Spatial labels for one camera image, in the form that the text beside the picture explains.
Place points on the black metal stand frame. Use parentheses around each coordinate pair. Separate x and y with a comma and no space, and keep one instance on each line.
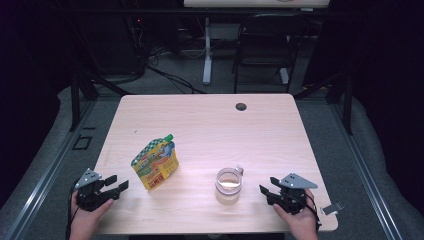
(348,106)
(76,100)

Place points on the person's left hand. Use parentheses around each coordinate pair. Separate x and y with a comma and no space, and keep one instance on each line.
(85,221)

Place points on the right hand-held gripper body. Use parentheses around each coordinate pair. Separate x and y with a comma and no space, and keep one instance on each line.
(291,198)

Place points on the colourful snack pouch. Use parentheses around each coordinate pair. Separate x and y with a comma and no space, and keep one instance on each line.
(155,163)

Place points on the grey tape strip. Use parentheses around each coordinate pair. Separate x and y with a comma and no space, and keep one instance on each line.
(331,208)

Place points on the aluminium floor rail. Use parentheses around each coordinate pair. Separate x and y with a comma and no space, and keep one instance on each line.
(53,170)
(366,173)

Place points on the white-legged background desk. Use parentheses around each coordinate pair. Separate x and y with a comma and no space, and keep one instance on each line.
(207,60)

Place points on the person's right hand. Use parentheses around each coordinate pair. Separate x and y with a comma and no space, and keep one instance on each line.
(300,223)

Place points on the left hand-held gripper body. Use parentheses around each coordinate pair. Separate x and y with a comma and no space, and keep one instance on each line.
(90,198)

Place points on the dark equipment cabinet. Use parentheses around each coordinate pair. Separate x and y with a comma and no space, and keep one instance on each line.
(110,46)

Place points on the black chair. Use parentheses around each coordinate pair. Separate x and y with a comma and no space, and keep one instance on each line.
(266,36)

